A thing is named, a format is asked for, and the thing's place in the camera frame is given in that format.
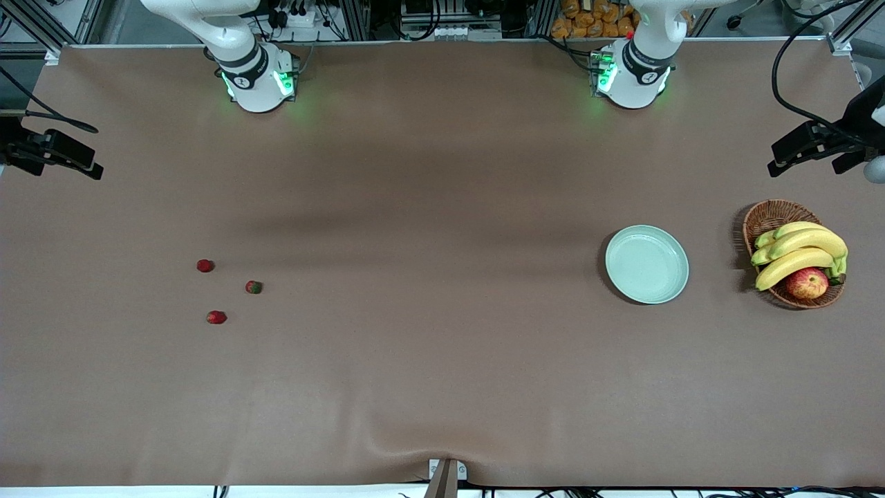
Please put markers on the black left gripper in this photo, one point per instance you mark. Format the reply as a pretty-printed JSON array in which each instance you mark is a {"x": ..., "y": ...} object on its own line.
[{"x": 859, "y": 119}]

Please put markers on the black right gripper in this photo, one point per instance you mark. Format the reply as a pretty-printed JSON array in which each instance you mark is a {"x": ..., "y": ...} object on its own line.
[{"x": 12, "y": 153}]

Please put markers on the red strawberry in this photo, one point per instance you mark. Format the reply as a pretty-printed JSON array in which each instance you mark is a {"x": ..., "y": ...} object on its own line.
[
  {"x": 205, "y": 265},
  {"x": 216, "y": 317},
  {"x": 254, "y": 287}
]

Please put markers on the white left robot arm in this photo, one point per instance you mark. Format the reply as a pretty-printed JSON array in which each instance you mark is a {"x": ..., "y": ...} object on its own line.
[{"x": 636, "y": 83}]

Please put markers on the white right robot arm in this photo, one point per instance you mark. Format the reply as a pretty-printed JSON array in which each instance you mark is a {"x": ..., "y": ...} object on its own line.
[{"x": 256, "y": 90}]

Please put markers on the pale green round plate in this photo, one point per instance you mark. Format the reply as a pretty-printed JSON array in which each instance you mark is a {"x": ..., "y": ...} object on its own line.
[{"x": 647, "y": 266}]

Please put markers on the yellow banana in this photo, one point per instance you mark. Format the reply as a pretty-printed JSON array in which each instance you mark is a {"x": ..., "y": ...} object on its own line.
[
  {"x": 809, "y": 241},
  {"x": 795, "y": 227},
  {"x": 788, "y": 266}
]

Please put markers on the brown wicker basket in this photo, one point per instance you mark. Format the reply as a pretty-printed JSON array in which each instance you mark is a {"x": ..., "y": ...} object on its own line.
[{"x": 771, "y": 214}]

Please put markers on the red apple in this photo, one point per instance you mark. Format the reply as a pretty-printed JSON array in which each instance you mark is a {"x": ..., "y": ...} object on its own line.
[{"x": 807, "y": 283}]

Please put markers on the white power strip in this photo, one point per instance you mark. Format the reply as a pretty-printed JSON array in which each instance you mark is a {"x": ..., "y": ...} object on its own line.
[{"x": 299, "y": 18}]

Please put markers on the orange bread rolls pile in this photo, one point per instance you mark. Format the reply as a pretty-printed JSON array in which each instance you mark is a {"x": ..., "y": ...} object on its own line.
[{"x": 588, "y": 17}]

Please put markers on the white terminal block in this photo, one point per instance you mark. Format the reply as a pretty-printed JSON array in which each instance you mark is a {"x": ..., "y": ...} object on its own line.
[{"x": 463, "y": 32}]

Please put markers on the brown table cover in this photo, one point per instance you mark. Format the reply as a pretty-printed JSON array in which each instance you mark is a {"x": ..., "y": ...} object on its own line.
[{"x": 442, "y": 380}]

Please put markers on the aluminium frame profile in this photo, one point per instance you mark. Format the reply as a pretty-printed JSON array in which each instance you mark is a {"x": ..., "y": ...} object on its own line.
[
  {"x": 356, "y": 17},
  {"x": 847, "y": 31},
  {"x": 34, "y": 24},
  {"x": 543, "y": 17}
]

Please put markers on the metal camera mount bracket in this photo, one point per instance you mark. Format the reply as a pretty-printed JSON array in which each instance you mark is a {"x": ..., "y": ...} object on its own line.
[{"x": 446, "y": 477}]

